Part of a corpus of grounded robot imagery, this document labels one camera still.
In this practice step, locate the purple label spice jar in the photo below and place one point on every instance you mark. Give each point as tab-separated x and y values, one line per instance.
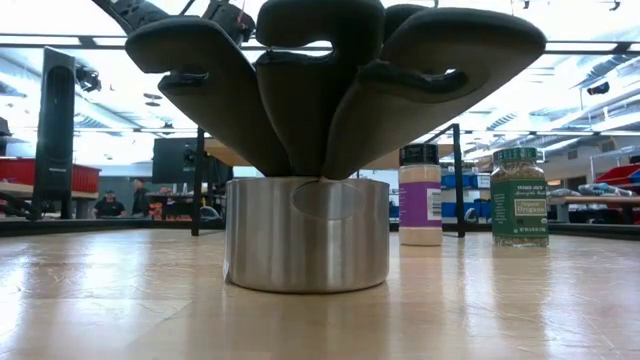
420	210

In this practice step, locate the green oregano glass jar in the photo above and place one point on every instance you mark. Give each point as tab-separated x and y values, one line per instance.
519	215

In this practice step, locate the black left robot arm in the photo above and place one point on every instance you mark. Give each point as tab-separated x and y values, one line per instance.
130	12

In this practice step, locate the black monitor screen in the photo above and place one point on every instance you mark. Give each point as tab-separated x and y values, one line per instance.
170	160

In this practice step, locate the black ceiling-mounted device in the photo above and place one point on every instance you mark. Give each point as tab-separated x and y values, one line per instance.
598	88
89	80

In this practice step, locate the person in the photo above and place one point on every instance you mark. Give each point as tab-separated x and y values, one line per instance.
140	200
109	207

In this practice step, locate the tall black column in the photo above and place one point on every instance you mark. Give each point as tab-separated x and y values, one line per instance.
55	125

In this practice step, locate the red plastic storage bin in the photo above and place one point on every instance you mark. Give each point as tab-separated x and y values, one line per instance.
82	177
615	176

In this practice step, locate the dark grey kitchen utensils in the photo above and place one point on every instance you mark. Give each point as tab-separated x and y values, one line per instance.
300	240

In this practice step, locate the blue plastic storage bin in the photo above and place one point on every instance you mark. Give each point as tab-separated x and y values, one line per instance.
455	209
636	176
455	181

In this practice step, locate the wooden background workbench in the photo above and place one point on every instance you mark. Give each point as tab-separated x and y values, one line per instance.
15	191
595	200

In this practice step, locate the wooden desk shelf black frame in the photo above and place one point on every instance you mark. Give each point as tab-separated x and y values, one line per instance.
198	190

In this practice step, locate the black aluminium table frame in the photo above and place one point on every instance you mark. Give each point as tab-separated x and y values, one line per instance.
100	226

